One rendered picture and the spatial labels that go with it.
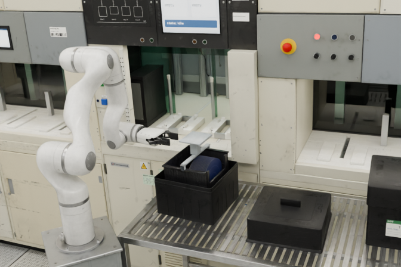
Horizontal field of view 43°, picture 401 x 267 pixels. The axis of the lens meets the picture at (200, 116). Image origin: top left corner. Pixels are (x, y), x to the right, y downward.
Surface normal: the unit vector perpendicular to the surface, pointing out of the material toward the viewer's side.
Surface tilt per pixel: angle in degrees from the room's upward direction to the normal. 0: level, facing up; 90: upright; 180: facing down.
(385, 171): 0
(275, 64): 90
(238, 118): 90
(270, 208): 0
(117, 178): 90
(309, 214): 0
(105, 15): 90
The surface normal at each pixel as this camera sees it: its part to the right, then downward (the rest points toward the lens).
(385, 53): -0.37, 0.34
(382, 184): -0.05, -0.94
